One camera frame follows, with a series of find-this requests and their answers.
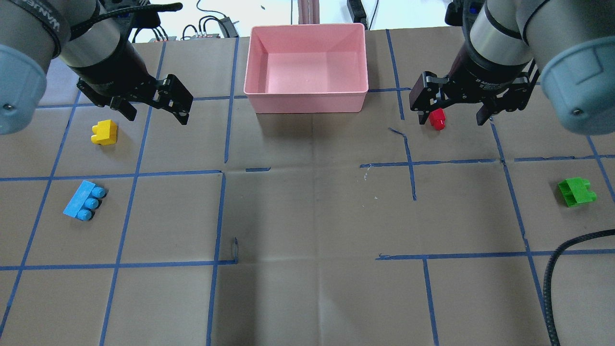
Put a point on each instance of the green toy block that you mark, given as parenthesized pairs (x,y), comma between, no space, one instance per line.
(576,191)

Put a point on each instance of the aluminium frame post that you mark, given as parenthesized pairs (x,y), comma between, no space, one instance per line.
(309,12)

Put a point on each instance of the black power adapter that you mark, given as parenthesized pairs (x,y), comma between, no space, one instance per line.
(227,28)

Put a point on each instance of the black power strip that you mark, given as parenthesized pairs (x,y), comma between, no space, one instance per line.
(357,11)

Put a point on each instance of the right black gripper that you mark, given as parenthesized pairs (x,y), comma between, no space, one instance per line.
(481,76)

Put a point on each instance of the yellow toy block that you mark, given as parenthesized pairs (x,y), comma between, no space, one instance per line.
(104,133)

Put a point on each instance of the blue toy block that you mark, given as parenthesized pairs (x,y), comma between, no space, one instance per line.
(86,199)

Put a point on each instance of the red toy block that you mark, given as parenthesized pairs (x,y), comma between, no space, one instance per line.
(437,119)

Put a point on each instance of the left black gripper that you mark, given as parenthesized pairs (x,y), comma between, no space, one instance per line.
(116,68)

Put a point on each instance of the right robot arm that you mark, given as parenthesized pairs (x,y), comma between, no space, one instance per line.
(567,46)

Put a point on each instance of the pink plastic box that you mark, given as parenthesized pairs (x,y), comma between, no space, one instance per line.
(318,68)

